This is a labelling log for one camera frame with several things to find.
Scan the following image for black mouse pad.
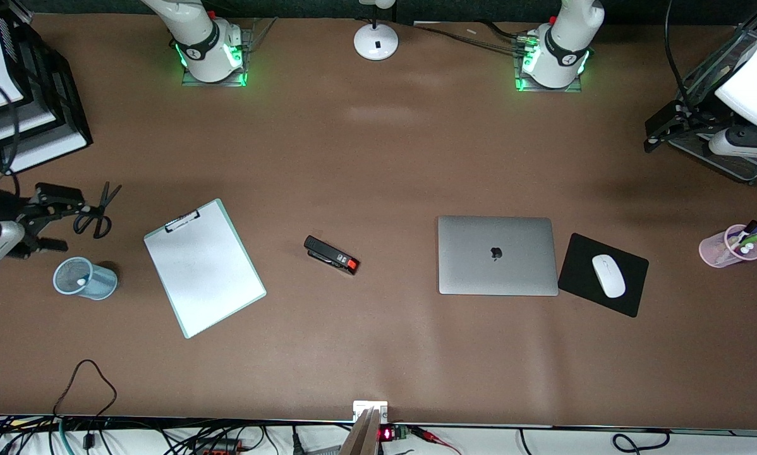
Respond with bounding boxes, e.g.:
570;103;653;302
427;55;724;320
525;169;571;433
557;233;650;319

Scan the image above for black stacked letter tray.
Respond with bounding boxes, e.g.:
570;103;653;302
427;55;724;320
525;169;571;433
0;0;94;176

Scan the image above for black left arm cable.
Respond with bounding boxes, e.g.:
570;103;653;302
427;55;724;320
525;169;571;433
663;0;692;105

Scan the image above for red wire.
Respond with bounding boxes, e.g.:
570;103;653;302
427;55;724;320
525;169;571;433
410;427;461;455

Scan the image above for white round lamp base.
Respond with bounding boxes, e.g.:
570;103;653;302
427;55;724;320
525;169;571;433
353;0;399;62

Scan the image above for blue mesh pen cup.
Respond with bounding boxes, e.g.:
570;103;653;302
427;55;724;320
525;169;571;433
53;256;118;301

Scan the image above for black base cable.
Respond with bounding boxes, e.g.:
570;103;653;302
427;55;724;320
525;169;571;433
410;21;531;58

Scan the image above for metal mesh desk organizer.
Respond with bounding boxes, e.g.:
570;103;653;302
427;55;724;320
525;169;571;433
669;19;757;185

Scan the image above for pale green clipboard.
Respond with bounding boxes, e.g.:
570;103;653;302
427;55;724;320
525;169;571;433
143;198;267;339

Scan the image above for black marker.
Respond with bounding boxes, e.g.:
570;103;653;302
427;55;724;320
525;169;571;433
727;219;757;248

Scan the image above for silver laptop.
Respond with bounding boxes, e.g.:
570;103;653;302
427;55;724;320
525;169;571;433
438;215;559;296

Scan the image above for dark looped cable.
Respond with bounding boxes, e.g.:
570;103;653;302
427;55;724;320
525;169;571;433
53;359;118;419

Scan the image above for black coiled cable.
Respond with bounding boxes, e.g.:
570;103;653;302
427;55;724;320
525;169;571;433
612;430;673;452

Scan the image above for black stapler with red end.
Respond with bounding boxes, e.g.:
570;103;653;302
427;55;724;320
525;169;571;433
303;235;360;276

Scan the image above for white computer mouse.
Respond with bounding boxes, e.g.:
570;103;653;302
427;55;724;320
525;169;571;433
591;254;626;299

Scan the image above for pink mesh pen cup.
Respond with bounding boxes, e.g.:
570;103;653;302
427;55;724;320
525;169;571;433
699;224;757;269

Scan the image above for black scissors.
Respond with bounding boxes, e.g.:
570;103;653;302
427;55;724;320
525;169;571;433
73;182;123;240

